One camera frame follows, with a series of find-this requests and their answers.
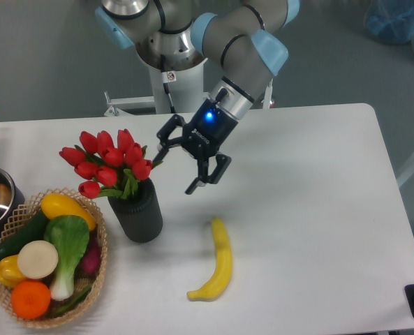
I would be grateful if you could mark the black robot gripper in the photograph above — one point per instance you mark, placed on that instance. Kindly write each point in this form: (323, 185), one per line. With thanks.
(208, 129)

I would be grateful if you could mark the red tulip bouquet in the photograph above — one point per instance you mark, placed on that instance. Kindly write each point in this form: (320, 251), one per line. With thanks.
(110, 168)

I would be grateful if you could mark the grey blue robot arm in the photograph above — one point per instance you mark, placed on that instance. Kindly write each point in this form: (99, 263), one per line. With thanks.
(242, 43)

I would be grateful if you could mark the dark grey ribbed vase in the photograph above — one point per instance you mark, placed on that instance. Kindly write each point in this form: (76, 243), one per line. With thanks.
(140, 218)

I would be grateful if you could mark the yellow banana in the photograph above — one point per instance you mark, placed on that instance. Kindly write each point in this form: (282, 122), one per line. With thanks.
(218, 282)

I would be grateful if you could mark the yellow squash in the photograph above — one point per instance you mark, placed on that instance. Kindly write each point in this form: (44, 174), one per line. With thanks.
(57, 204)

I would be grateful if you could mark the green bok choy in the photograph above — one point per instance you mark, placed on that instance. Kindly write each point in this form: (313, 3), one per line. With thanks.
(70, 237)

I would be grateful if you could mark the purple red sweet potato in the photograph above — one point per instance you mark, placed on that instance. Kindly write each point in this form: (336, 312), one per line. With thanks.
(91, 260)

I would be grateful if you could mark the dark green cucumber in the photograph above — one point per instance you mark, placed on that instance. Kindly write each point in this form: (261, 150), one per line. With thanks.
(32, 230)

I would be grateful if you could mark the green chili pepper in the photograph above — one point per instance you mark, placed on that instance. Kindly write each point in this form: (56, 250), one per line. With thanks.
(71, 304)

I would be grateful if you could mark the blue plastic bag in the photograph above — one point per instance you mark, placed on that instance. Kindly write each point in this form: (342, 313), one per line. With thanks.
(391, 22)

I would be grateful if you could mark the orange fruit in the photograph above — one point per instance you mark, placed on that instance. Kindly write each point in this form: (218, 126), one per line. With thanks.
(30, 299)

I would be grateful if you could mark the yellow bell pepper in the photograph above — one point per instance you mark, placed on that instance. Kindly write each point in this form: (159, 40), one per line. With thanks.
(10, 275)

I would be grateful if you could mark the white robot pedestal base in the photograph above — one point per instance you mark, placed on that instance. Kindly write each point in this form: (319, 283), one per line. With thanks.
(186, 93)

